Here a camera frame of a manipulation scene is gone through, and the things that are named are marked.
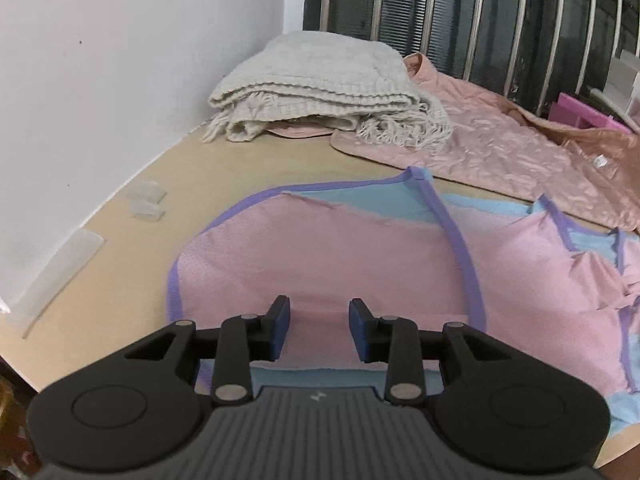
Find pink quilted blanket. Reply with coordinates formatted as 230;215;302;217
265;52;640;233

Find metal window bars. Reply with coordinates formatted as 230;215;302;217
302;0;640;116

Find clear tape strips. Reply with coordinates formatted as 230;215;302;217
7;227;106;338

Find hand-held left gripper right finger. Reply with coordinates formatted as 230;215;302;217
348;298;516;407

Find dark glass window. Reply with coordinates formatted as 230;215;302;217
305;0;640;111

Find magenta flat box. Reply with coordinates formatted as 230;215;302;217
547;92;640;135

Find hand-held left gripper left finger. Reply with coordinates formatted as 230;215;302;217
122;295;292;407

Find pink blue mesh garment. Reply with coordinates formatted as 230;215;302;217
167;167;640;436

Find small clear plastic piece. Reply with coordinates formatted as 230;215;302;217
127;180;168;206
129;201;166;222

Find white cardboard box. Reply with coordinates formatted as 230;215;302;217
602;47;640;106

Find cream knitted blanket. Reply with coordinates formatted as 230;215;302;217
202;30;453;153

